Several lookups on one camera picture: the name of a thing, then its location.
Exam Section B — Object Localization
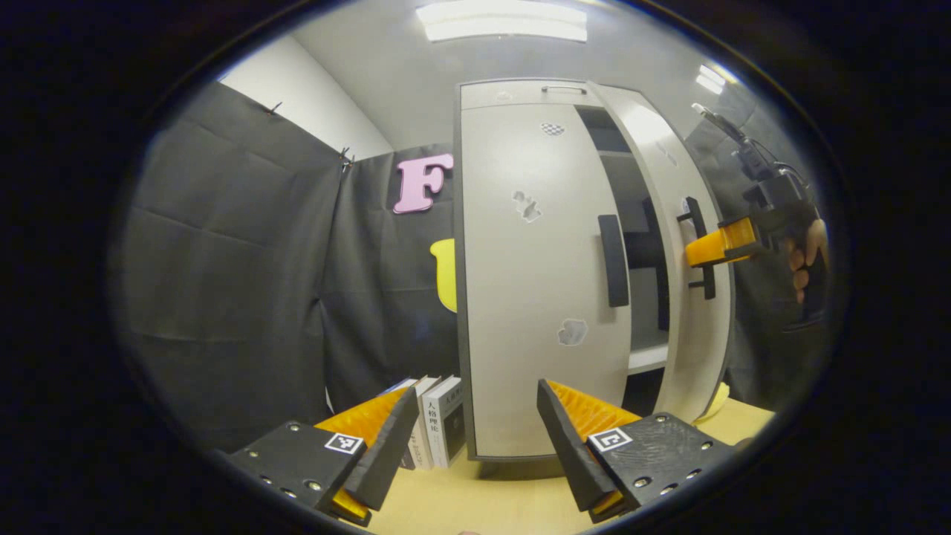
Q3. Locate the yellow round plush toy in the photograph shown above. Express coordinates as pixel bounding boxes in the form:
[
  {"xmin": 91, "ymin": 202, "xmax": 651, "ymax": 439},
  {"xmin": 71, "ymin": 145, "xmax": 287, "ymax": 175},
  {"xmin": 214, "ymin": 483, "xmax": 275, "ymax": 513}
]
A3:
[{"xmin": 695, "ymin": 383, "xmax": 730, "ymax": 424}]

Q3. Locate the small ceiling light panel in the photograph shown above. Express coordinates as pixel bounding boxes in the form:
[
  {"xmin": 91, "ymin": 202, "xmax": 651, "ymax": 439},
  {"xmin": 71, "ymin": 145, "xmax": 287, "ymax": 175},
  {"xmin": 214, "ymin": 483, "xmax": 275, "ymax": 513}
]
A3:
[{"xmin": 697, "ymin": 64, "xmax": 736, "ymax": 95}]

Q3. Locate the large ceiling light panel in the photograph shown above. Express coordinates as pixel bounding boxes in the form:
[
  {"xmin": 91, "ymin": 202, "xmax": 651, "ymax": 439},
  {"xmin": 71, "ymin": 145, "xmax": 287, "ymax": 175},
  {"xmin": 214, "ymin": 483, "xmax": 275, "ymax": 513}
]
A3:
[{"xmin": 416, "ymin": 0, "xmax": 588, "ymax": 42}]

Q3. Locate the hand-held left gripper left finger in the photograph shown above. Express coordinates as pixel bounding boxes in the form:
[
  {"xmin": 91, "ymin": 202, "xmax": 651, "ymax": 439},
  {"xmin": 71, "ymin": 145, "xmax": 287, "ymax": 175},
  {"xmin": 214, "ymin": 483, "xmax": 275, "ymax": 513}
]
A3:
[{"xmin": 227, "ymin": 385, "xmax": 419, "ymax": 527}]

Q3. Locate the grey shoe cabinet door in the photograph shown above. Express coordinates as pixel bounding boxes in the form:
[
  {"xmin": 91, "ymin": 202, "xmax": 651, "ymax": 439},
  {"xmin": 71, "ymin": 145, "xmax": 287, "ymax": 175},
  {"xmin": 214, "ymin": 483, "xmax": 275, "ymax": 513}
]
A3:
[
  {"xmin": 587, "ymin": 82, "xmax": 736, "ymax": 424},
  {"xmin": 459, "ymin": 103, "xmax": 632, "ymax": 458}
]

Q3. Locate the black backdrop cloth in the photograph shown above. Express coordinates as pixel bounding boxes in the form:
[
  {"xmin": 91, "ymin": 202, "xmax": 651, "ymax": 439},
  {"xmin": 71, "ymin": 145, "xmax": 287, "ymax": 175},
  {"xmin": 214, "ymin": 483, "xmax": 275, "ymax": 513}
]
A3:
[{"xmin": 119, "ymin": 80, "xmax": 833, "ymax": 454}]

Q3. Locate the grey double-door shoe cabinet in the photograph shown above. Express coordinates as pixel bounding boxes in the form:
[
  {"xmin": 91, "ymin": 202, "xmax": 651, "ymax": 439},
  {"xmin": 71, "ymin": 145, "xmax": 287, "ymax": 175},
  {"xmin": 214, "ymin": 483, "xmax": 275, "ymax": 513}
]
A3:
[{"xmin": 453, "ymin": 78, "xmax": 736, "ymax": 463}]

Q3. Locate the white paperback book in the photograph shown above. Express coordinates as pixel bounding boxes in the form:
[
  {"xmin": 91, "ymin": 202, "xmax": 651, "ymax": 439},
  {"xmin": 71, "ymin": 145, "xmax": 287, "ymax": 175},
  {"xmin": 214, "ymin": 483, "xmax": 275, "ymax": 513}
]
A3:
[
  {"xmin": 405, "ymin": 376, "xmax": 443, "ymax": 470},
  {"xmin": 422, "ymin": 375, "xmax": 467, "ymax": 469}
]

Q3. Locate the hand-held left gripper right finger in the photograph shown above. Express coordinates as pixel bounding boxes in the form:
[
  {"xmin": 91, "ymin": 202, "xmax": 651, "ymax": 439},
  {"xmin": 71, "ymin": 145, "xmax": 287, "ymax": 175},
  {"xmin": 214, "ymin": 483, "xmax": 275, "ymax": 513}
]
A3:
[{"xmin": 536, "ymin": 379, "xmax": 738, "ymax": 525}]

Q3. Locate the grey cabinet drawer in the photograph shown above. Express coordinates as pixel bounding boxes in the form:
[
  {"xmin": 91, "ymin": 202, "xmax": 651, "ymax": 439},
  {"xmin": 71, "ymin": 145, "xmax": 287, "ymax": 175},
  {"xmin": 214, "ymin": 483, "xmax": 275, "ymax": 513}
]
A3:
[{"xmin": 459, "ymin": 80, "xmax": 606, "ymax": 111}]

